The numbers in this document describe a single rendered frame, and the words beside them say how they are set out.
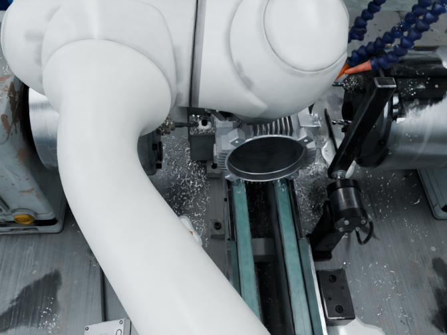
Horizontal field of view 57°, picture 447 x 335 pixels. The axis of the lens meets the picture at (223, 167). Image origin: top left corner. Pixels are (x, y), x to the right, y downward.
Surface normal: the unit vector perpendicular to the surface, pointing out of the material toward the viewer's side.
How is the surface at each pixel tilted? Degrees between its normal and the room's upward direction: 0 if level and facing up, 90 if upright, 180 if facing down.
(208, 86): 82
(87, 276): 0
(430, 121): 51
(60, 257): 0
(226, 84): 76
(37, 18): 29
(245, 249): 0
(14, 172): 89
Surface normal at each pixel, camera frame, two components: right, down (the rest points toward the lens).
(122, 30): 0.20, -0.47
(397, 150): 0.07, 0.70
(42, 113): 0.08, 0.18
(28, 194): 0.07, 0.84
